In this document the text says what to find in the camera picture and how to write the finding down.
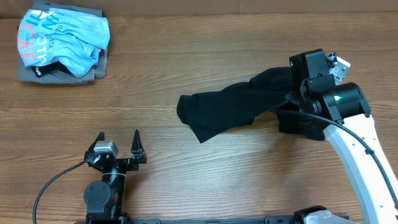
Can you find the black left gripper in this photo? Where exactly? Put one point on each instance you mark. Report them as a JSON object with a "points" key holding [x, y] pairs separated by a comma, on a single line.
{"points": [[139, 155]]}

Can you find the black t-shirt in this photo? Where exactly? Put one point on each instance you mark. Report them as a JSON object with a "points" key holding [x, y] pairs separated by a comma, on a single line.
{"points": [[211, 113]]}

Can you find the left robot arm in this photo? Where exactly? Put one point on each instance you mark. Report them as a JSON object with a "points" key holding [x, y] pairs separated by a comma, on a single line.
{"points": [[105, 198]]}

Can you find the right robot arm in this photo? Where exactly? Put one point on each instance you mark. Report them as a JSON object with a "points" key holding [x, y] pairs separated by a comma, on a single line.
{"points": [[344, 116]]}

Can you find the black garment with white print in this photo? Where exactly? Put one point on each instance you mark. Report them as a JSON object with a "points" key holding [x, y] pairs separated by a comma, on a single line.
{"points": [[46, 69]]}

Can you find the light blue printed t-shirt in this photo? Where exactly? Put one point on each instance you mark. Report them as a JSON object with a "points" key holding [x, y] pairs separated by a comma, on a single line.
{"points": [[74, 39]]}

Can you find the grey folded garment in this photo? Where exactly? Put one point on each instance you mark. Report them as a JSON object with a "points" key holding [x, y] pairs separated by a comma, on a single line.
{"points": [[27, 74]]}

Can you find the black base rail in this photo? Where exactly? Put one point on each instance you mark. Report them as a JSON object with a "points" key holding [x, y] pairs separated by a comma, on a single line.
{"points": [[278, 219]]}

